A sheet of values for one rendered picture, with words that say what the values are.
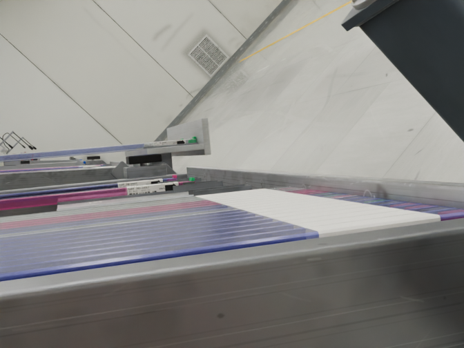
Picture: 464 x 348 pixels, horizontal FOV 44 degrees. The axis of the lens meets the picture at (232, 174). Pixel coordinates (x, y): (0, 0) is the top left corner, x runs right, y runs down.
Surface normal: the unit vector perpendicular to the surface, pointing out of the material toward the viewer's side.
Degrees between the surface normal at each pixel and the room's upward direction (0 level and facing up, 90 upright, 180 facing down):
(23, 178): 90
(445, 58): 90
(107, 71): 90
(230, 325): 90
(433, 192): 48
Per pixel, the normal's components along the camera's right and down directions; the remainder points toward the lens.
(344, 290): 0.29, 0.03
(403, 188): -0.96, 0.10
